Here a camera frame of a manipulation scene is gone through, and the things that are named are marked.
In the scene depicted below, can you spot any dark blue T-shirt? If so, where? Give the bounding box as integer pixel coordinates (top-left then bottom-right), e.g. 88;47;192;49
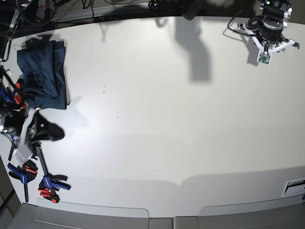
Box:
17;41;67;110

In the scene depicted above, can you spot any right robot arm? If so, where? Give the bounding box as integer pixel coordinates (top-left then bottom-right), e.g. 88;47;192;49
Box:
0;0;32;148

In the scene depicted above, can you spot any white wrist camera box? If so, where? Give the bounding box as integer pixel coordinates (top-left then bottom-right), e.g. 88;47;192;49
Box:
12;145;33;164
257;50;272;65

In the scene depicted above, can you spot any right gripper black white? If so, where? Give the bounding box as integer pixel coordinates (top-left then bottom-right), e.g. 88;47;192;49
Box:
0;107;65;147

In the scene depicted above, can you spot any white slotted table plate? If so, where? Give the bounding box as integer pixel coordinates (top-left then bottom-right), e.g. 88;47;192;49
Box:
281;177;305;198

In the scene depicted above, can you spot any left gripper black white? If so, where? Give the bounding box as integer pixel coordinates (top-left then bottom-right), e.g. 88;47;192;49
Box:
238;22;300;54

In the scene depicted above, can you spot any blue red bar clamp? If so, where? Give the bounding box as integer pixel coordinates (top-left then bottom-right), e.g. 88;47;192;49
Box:
0;66;27;110
8;135;17;161
32;143;71;203
8;160;38;203

